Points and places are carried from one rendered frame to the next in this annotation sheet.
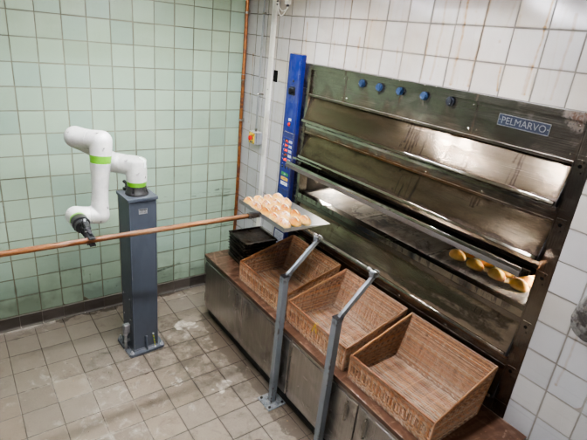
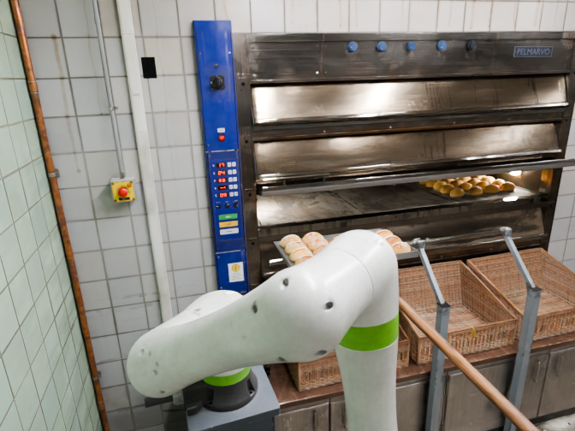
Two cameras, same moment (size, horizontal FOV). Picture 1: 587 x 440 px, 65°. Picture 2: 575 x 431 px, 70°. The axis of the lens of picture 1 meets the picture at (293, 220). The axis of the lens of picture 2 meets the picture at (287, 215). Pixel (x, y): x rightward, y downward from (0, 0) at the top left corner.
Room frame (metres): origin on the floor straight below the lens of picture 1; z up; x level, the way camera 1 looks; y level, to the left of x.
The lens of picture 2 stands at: (2.38, 1.73, 1.91)
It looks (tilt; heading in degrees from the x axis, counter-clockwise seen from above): 18 degrees down; 294
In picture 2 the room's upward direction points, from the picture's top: 2 degrees counter-clockwise
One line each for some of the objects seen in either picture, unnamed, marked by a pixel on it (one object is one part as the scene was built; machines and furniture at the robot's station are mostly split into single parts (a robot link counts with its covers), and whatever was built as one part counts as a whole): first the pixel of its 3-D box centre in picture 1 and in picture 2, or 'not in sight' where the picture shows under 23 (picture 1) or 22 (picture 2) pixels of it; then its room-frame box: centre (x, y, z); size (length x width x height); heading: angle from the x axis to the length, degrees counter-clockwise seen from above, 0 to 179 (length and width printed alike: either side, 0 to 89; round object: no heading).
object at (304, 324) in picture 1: (344, 314); (441, 306); (2.43, -0.37, 0.72); 0.56 x 0.49 x 0.28; 38
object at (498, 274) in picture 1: (512, 258); (457, 180); (2.42, -1.27, 1.21); 0.61 x 0.48 x 0.06; 128
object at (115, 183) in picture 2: (255, 137); (124, 189); (3.77, 0.39, 1.46); 0.10 x 0.07 x 0.10; 38
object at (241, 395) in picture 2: (133, 186); (203, 384); (2.90, 1.09, 1.23); 0.26 x 0.15 x 0.06; 42
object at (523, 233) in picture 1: (395, 181); (420, 146); (2.61, -0.57, 1.54); 1.79 x 0.11 x 0.19; 38
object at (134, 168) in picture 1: (134, 170); (218, 336); (2.86, 1.06, 1.36); 0.16 x 0.13 x 0.19; 77
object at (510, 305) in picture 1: (387, 239); (413, 213); (2.63, -0.59, 1.16); 1.80 x 0.06 x 0.04; 38
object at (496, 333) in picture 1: (380, 260); (413, 238); (2.61, -0.57, 1.02); 1.79 x 0.11 x 0.19; 38
